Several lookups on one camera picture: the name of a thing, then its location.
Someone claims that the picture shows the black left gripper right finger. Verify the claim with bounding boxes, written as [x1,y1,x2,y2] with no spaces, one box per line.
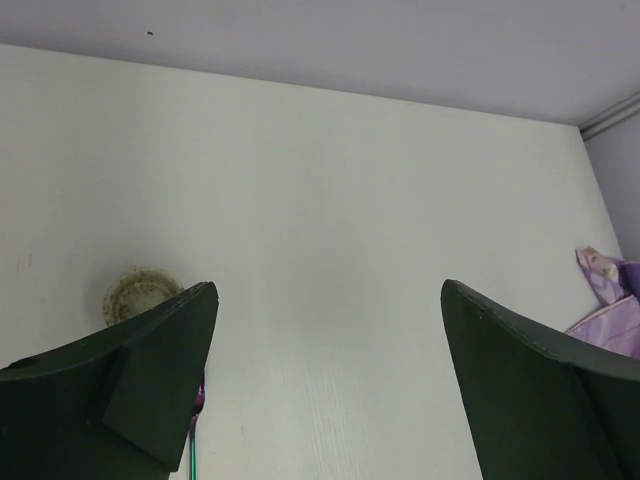
[440,279,639,479]

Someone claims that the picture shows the small speckled glass cup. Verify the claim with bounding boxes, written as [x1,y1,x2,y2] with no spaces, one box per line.
[102,268,184,327]

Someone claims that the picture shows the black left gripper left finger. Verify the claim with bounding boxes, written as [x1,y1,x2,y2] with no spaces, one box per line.
[1,282,219,479]

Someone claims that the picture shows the aluminium corner post right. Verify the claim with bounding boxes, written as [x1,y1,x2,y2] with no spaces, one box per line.
[579,92,640,141]

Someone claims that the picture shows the iridescent purple fork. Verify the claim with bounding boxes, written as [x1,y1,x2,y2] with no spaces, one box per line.
[188,376,206,480]

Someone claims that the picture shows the purple Elsa placemat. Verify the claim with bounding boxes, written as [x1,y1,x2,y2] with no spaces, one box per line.
[566,247,639,360]

